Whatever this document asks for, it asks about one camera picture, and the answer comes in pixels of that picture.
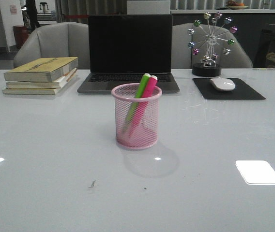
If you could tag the green highlighter pen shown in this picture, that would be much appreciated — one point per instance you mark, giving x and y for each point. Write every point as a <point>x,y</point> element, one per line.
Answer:
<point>137,97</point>

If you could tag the pink highlighter pen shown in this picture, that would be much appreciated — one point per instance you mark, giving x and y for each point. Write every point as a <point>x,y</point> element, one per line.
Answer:
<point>148,91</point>

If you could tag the pink mesh pen holder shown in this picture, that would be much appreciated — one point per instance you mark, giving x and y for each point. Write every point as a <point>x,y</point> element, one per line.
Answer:
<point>145,134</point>

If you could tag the grey open laptop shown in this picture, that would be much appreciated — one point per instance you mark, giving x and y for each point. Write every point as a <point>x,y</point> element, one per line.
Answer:
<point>123,47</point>

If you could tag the middle cream book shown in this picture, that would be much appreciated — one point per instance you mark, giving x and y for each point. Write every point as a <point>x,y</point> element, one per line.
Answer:
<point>59,83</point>

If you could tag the cream book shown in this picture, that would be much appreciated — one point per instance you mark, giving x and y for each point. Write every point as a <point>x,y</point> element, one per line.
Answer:
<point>59,83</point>
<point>32,91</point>

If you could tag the white computer mouse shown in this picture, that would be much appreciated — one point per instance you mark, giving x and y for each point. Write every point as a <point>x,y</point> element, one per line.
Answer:
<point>222,84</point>

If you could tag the right grey armchair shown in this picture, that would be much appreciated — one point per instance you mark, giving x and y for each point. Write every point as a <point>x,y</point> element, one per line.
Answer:
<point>181,56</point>

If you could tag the grey armchair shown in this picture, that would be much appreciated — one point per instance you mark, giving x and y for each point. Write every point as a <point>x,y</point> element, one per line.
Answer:
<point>181,56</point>
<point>67,39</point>

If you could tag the left grey armchair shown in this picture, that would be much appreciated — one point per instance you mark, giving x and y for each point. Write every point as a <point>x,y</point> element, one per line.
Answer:
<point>67,39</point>

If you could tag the top yellow book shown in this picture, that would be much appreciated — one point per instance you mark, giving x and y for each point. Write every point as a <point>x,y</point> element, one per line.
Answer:
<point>42,70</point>

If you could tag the black mouse pad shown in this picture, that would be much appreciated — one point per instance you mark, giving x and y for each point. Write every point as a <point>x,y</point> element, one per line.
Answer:
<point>242,91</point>

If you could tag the ferris wheel desk ornament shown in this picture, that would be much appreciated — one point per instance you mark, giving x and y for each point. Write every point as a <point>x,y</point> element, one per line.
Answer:
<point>208,65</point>

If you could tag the bottom cream book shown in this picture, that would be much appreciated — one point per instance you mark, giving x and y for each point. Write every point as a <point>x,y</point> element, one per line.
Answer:
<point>32,91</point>

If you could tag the red trash bin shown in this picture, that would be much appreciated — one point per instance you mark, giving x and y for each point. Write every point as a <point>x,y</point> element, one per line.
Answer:
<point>21,34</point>

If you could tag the fruit bowl on counter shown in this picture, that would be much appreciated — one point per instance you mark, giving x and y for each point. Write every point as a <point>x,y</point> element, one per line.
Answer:
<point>235,5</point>

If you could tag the person in background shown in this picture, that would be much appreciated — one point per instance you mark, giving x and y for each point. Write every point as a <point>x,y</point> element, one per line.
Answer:
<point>32,14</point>

